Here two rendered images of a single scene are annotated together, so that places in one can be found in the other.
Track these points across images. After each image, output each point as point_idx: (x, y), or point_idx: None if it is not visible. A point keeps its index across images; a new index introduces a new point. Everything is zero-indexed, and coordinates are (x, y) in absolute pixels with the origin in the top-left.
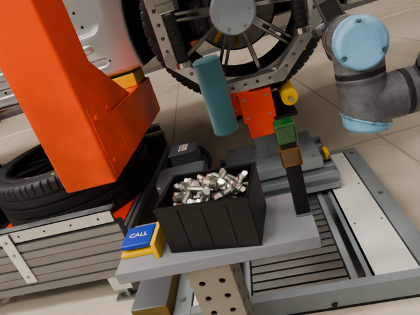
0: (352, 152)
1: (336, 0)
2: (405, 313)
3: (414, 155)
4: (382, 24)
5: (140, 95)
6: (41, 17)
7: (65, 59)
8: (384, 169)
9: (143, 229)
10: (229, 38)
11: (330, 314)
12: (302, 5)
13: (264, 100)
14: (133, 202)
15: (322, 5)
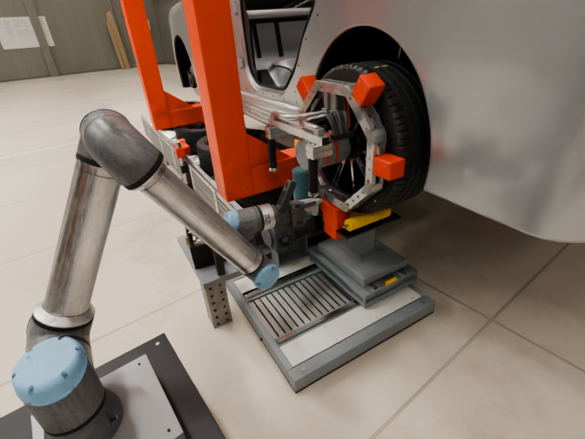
0: (422, 302)
1: (285, 194)
2: (271, 374)
3: (465, 351)
4: (231, 224)
5: None
6: (214, 117)
7: (222, 137)
8: (429, 334)
9: None
10: (344, 161)
11: (258, 341)
12: (311, 180)
13: (332, 214)
14: None
15: (282, 192)
